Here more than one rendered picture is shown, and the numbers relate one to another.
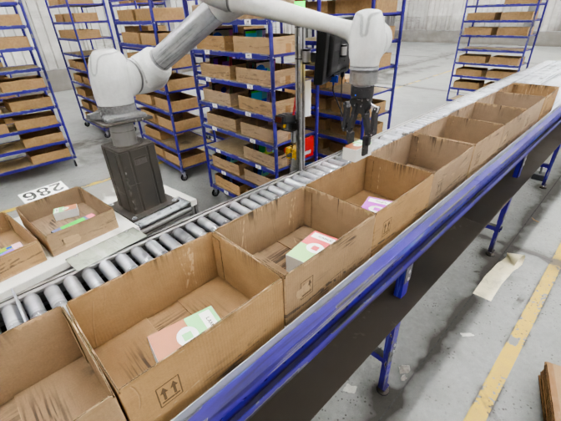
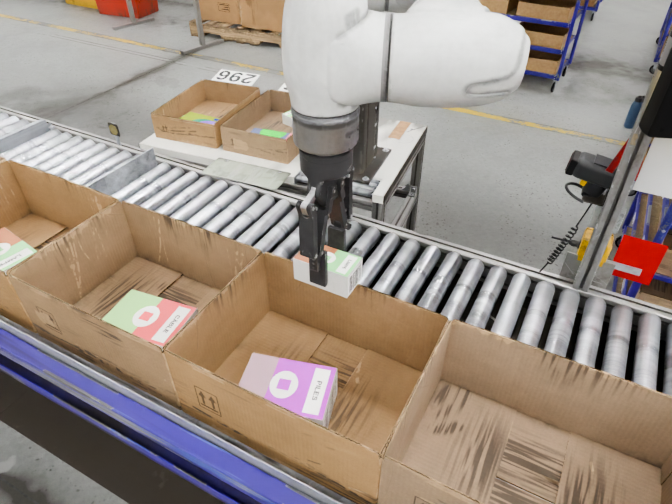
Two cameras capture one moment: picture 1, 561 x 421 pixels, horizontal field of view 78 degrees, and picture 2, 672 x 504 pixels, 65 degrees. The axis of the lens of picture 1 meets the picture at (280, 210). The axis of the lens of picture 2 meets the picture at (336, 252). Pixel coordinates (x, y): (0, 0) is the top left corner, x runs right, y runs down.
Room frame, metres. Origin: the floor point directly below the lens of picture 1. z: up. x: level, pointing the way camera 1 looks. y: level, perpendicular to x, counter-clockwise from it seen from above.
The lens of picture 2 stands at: (0.97, -0.91, 1.71)
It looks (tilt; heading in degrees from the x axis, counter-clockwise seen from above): 39 degrees down; 71
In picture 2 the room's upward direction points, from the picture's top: straight up
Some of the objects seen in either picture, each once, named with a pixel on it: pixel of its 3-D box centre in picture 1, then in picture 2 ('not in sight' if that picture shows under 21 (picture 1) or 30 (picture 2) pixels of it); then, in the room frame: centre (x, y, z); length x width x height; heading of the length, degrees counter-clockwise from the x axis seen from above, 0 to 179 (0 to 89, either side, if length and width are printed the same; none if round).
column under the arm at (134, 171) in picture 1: (135, 174); (347, 118); (1.56, 0.70, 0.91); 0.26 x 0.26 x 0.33; 49
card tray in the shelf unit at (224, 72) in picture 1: (229, 68); not in sight; (3.00, 0.36, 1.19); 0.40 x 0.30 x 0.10; 43
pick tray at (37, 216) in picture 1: (67, 217); (278, 124); (1.37, 0.98, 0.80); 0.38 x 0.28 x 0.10; 48
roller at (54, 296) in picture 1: (72, 326); (131, 205); (0.79, 0.69, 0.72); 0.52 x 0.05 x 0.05; 43
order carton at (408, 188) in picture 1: (368, 200); (312, 365); (1.12, -0.33, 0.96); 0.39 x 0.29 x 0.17; 133
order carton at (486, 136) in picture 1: (456, 144); not in sight; (1.67, -0.91, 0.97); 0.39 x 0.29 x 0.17; 133
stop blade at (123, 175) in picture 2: (32, 336); (106, 188); (0.72, 0.76, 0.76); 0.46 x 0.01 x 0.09; 43
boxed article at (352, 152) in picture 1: (356, 150); (328, 268); (1.17, -0.28, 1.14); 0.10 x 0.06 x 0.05; 133
